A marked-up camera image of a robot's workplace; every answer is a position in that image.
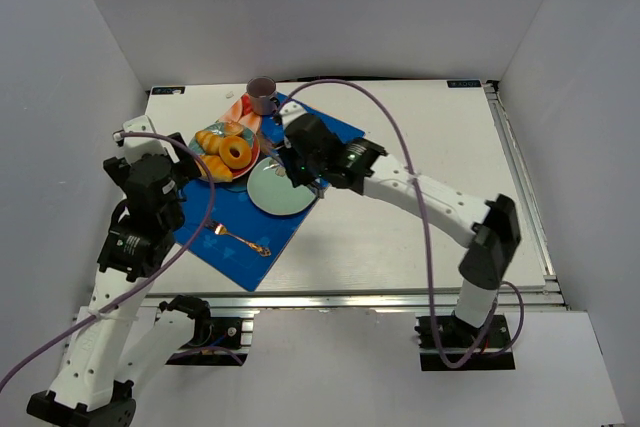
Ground orange donut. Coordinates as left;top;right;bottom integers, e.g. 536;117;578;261
219;136;252;170

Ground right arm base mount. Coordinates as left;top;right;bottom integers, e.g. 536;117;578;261
414;315;516;372

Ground left black corner label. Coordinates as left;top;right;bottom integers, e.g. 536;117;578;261
150;86;186;96

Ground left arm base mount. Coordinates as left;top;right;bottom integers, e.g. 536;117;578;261
166;310;254;367

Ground blue printed placemat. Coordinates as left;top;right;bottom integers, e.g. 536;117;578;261
172;91;367;293

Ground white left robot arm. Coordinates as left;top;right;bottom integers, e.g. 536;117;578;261
26;130;210;426

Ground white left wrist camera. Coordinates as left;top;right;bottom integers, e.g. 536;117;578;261
113;115;166;164

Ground purple mug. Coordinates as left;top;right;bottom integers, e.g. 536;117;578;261
246;76;279;116

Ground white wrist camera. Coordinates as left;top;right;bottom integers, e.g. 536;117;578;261
273;101;307;131
113;115;166;164

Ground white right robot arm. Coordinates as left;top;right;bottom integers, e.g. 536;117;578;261
279;105;521;333

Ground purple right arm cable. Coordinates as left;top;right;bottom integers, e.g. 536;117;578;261
273;79;526;369

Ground long bread roll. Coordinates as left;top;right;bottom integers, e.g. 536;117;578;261
199;155;233;183
195;130;224;155

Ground long bread roll back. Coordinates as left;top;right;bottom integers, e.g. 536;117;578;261
195;130;224;155

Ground long bread roll front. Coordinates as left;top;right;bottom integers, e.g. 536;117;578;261
199;155;233;183

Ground right black corner label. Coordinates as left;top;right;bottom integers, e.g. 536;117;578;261
446;79;482;89

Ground metal tongs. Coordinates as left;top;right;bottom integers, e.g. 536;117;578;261
261;146;324;199

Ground black corner label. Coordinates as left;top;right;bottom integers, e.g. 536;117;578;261
446;79;482;89
150;86;186;96

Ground red patterned plate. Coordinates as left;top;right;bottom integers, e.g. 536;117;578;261
189;121;260;183

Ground green flower plate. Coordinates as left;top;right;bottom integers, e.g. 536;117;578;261
247;157;317;216

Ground gold fork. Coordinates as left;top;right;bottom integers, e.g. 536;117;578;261
203;219;272;257

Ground aluminium table frame rail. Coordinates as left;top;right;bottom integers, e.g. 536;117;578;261
483;80;567;310

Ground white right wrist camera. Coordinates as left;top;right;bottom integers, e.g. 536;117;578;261
273;101;307;131

